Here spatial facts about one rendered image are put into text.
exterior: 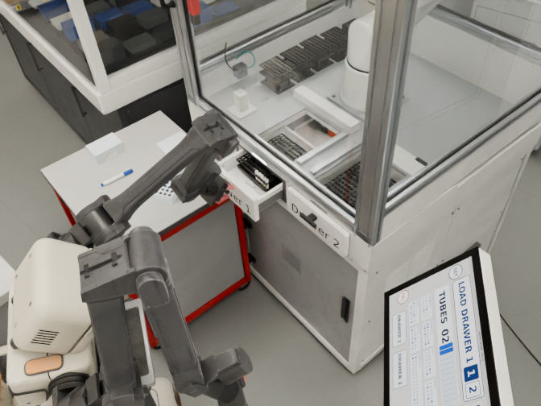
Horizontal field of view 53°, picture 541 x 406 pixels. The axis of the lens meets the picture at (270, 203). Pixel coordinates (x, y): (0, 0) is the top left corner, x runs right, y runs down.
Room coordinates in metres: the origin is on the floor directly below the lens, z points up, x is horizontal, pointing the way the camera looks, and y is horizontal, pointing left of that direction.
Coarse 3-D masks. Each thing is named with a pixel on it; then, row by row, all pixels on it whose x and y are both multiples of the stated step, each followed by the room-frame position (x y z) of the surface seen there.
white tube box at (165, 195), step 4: (168, 184) 1.49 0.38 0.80; (160, 188) 1.47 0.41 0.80; (164, 188) 1.47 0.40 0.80; (168, 188) 1.46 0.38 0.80; (156, 192) 1.46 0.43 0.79; (160, 192) 1.45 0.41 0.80; (164, 192) 1.45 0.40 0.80; (168, 192) 1.45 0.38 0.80; (172, 192) 1.45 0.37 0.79; (152, 196) 1.44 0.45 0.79; (156, 196) 1.44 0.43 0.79; (160, 196) 1.43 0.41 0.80; (164, 196) 1.43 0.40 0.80; (168, 196) 1.43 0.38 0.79; (172, 196) 1.42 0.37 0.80; (176, 196) 1.45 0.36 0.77; (156, 200) 1.44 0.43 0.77; (160, 200) 1.43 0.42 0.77; (164, 200) 1.42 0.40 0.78; (168, 200) 1.42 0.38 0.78; (172, 200) 1.42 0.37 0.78; (172, 204) 1.41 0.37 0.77
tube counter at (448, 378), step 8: (448, 328) 0.62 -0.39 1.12; (440, 336) 0.61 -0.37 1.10; (448, 336) 0.60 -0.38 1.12; (440, 344) 0.59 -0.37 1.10; (448, 344) 0.58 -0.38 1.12; (440, 352) 0.57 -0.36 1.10; (448, 352) 0.56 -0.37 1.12; (440, 360) 0.55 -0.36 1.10; (448, 360) 0.54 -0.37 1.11; (440, 368) 0.53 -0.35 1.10; (448, 368) 0.52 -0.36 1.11; (440, 376) 0.51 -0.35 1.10; (448, 376) 0.50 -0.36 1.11; (456, 376) 0.50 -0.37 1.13; (448, 384) 0.49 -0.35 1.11; (456, 384) 0.48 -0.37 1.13; (448, 392) 0.47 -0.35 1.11; (456, 392) 0.46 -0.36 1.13; (448, 400) 0.45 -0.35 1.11; (456, 400) 0.45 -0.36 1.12
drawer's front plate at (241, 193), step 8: (224, 176) 1.38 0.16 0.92; (232, 176) 1.37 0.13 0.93; (232, 184) 1.34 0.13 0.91; (240, 184) 1.33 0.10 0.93; (232, 192) 1.35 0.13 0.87; (240, 192) 1.31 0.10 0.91; (248, 192) 1.29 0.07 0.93; (232, 200) 1.36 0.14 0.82; (240, 200) 1.31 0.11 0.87; (248, 200) 1.27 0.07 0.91; (256, 200) 1.25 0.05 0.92; (256, 208) 1.25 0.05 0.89; (256, 216) 1.25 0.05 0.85
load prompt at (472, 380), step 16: (464, 288) 0.69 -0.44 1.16; (464, 304) 0.65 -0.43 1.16; (464, 320) 0.62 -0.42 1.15; (464, 336) 0.58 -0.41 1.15; (464, 352) 0.54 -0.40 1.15; (464, 368) 0.51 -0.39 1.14; (480, 368) 0.49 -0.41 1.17; (464, 384) 0.47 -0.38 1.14; (480, 384) 0.46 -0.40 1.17; (464, 400) 0.44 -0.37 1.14
